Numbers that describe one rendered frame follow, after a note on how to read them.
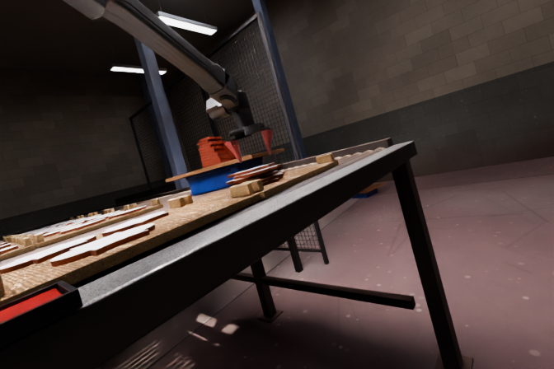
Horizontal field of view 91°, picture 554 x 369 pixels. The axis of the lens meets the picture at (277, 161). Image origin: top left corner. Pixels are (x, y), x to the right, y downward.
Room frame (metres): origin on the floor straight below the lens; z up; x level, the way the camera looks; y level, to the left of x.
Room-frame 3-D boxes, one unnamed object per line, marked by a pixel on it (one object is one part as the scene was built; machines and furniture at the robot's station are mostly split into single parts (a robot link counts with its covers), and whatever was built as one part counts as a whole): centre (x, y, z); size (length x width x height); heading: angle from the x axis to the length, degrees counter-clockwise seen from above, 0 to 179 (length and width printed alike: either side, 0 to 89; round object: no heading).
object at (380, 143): (2.51, 1.01, 0.90); 4.04 x 0.06 x 0.10; 48
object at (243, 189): (0.60, 0.09, 0.95); 0.06 x 0.02 x 0.03; 52
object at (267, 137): (0.82, 0.03, 1.06); 0.07 x 0.07 x 0.09; 77
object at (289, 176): (0.85, 0.06, 0.93); 0.41 x 0.35 x 0.02; 143
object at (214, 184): (1.46, 0.27, 0.97); 0.31 x 0.31 x 0.10; 70
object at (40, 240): (1.12, 0.79, 0.94); 0.41 x 0.35 x 0.04; 138
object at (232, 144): (0.84, 0.10, 1.06); 0.07 x 0.07 x 0.09; 77
